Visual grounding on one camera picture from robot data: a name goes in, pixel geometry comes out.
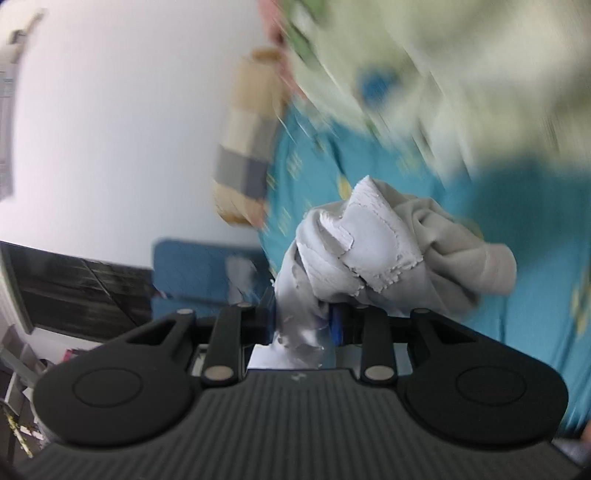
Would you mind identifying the white polo shirt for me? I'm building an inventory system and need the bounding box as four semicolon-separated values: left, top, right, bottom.
273;177;517;369

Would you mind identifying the blue covered chair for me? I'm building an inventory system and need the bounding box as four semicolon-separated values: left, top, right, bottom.
151;239;271;319

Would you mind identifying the teal patterned bed sheet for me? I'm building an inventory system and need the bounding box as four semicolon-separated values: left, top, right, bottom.
259;104;590;438

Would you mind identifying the plaid beige grey pillow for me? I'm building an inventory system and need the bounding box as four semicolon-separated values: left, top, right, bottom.
212;48;287;229

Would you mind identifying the green plush blanket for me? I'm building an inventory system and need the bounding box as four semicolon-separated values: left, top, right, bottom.
280;1;590;180

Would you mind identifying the pink blanket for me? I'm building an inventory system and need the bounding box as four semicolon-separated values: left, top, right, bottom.
257;0;286;47

